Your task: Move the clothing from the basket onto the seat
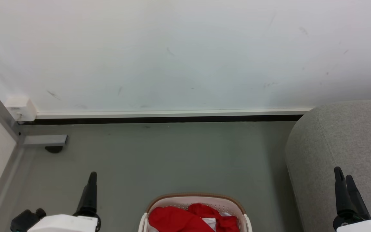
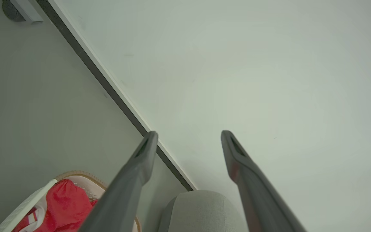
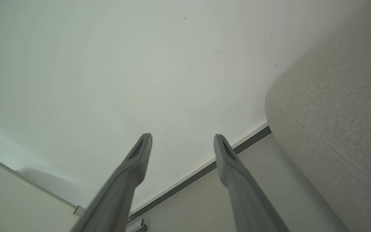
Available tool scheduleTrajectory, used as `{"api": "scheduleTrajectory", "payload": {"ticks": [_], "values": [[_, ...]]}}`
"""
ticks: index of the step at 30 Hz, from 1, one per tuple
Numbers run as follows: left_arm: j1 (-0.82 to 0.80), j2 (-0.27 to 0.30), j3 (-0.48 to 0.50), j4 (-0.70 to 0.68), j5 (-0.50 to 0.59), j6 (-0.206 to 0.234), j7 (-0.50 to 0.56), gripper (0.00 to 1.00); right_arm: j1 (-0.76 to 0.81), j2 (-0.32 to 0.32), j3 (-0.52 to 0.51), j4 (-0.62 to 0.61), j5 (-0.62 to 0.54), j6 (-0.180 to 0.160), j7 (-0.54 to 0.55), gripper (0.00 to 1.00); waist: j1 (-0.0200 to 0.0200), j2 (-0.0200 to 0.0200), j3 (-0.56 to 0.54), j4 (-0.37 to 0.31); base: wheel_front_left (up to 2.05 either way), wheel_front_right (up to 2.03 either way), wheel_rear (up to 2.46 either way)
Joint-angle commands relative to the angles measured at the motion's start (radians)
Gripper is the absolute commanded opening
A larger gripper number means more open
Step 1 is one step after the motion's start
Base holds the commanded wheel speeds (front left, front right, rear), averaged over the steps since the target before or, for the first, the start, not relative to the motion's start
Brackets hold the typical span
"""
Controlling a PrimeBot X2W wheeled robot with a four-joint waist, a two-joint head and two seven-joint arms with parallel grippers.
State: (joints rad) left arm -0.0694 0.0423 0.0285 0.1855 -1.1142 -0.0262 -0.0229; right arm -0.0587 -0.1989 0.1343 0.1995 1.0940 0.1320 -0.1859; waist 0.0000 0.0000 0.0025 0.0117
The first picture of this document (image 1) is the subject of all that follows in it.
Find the red jersey with lettering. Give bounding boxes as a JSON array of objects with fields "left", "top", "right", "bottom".
[{"left": 148, "top": 203, "right": 240, "bottom": 232}]

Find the white black wall skirting strip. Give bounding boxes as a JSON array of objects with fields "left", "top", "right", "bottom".
[{"left": 18, "top": 108, "right": 315, "bottom": 125}]

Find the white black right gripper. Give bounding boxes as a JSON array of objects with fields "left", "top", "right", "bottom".
[{"left": 333, "top": 167, "right": 371, "bottom": 232}]

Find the white laundry basket brown rim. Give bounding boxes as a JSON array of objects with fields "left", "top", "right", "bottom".
[{"left": 138, "top": 193, "right": 253, "bottom": 232}]

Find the white garment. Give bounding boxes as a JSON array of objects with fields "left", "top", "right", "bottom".
[{"left": 202, "top": 212, "right": 232, "bottom": 228}]

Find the white wall socket box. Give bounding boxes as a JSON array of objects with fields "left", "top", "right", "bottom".
[{"left": 5, "top": 97, "right": 38, "bottom": 122}]

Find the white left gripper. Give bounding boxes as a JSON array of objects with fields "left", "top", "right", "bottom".
[{"left": 28, "top": 172, "right": 101, "bottom": 232}]

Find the grey fabric sofa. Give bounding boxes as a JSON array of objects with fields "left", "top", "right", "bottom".
[{"left": 285, "top": 100, "right": 371, "bottom": 232}]

